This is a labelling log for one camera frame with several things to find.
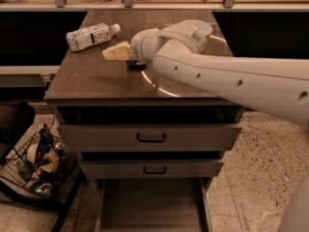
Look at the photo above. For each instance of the bottom open grey drawer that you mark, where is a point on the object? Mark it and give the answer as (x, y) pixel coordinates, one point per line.
(153, 205)

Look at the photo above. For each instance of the grey drawer cabinet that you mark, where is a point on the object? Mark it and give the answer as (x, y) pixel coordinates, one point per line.
(88, 90)

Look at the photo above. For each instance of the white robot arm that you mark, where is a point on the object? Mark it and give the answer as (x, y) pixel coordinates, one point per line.
(278, 87)

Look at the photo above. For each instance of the clear plastic water bottle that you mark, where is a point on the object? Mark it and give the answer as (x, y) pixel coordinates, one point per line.
(91, 36)

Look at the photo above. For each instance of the top grey drawer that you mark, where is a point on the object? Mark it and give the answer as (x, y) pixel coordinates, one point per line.
(149, 138)

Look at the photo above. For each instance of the green item in basket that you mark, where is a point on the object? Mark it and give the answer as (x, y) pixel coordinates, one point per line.
(24, 169)

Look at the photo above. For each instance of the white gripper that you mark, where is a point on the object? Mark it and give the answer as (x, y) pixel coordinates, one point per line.
(136, 51)

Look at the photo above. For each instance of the middle grey drawer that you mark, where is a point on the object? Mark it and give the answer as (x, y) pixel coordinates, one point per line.
(137, 169)

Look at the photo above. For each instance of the soda can in basket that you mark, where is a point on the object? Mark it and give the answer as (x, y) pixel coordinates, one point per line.
(60, 148)

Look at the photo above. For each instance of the dark snack bag in basket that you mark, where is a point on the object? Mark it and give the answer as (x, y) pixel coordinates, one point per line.
(45, 143)

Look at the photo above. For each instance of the black wire basket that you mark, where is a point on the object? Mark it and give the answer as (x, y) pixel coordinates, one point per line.
(40, 166)

